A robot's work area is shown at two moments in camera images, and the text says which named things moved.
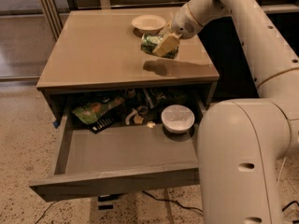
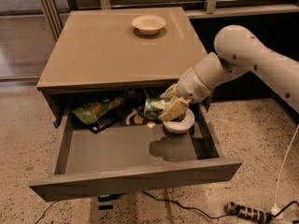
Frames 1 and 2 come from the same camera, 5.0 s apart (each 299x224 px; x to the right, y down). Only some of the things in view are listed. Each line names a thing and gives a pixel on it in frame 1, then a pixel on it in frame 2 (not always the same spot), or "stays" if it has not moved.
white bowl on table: x=149 y=24 stays
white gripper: x=183 y=22 → x=192 y=85
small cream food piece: x=150 y=124 stays
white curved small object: x=131 y=114 stays
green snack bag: x=89 y=113 stays
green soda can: x=149 y=42 → x=153 y=106
